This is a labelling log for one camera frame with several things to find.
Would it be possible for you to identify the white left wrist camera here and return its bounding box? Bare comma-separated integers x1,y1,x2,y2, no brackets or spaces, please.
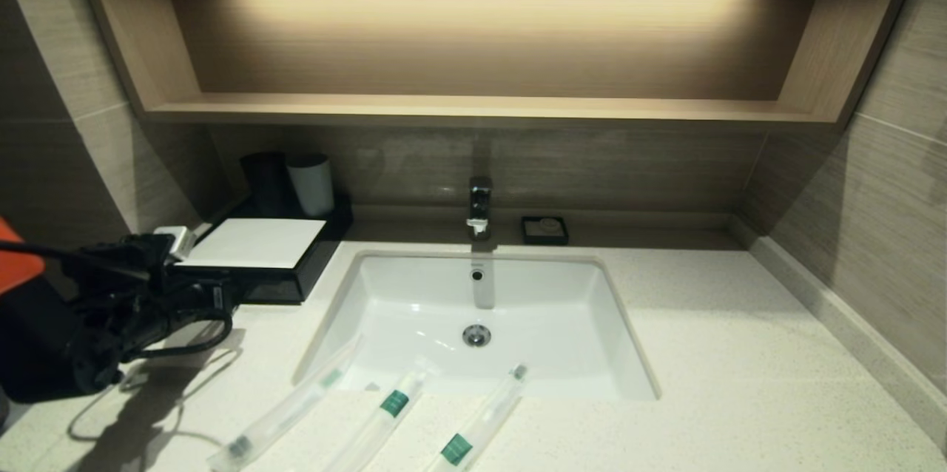
154,226,197,263

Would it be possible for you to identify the chrome faucet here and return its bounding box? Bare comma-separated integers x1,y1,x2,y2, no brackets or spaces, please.
466,176,495,242

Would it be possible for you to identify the white sink basin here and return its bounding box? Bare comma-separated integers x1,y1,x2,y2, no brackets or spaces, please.
294,250,659,402

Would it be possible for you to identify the black amenity box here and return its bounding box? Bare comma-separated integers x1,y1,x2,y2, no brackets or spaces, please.
181,195,354,304

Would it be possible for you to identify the clear pack with dark toothbrush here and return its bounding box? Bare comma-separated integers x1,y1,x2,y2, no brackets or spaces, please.
209,335,367,472

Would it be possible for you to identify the black cable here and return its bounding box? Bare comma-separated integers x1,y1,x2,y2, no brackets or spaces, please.
118,311,237,368

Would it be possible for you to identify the white card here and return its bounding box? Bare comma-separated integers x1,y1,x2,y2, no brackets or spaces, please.
178,218,328,270

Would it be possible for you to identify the wooden wall shelf niche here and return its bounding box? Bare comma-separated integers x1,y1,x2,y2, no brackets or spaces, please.
89,0,896,134

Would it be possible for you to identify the black cup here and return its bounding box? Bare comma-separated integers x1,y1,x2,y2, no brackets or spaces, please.
241,152,294,218

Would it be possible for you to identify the white cup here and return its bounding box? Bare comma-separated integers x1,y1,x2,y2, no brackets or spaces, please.
286,153,337,219

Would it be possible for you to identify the green-banded pack, white tube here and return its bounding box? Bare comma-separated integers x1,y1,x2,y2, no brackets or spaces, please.
322,357,442,472

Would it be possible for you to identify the green-banded pack, grey-bristled toothbrush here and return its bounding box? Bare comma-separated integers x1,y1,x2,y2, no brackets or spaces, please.
423,363,530,472

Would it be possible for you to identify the black soap dish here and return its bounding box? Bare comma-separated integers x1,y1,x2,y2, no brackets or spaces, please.
521,216,570,246

